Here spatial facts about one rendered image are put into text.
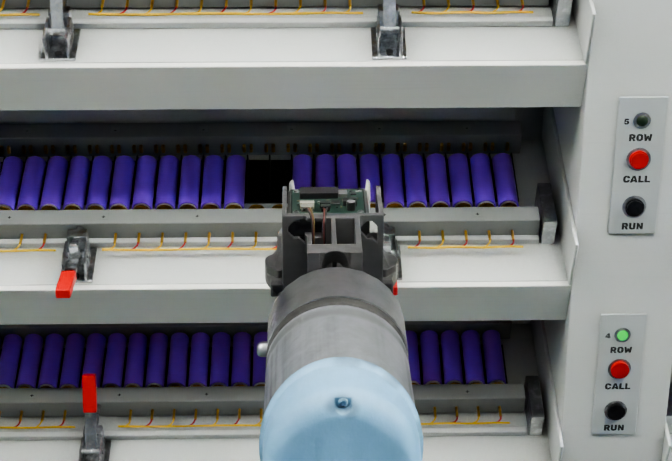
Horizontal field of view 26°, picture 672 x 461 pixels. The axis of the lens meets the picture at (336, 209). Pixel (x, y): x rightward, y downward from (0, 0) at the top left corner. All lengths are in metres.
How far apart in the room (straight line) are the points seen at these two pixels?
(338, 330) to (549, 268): 0.44
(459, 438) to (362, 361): 0.56
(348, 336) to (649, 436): 0.55
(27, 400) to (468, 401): 0.41
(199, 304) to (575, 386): 0.34
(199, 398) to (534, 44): 0.46
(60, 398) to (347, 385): 0.62
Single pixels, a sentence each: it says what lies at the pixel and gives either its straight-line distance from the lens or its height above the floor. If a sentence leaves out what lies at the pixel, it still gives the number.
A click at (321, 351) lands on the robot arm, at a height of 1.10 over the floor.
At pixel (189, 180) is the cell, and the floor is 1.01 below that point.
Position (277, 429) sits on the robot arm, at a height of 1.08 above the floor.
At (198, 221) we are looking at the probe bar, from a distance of 1.28.
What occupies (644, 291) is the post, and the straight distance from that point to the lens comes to 1.28.
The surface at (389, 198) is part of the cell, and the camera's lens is 1.30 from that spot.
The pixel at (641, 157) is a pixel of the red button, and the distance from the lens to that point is 1.22.
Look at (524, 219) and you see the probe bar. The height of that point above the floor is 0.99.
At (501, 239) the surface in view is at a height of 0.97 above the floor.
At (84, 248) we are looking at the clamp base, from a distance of 1.27.
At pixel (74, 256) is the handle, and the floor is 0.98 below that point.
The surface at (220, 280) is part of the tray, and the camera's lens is 1.26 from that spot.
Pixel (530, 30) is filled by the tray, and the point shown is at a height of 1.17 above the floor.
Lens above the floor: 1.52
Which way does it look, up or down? 24 degrees down
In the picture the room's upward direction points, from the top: straight up
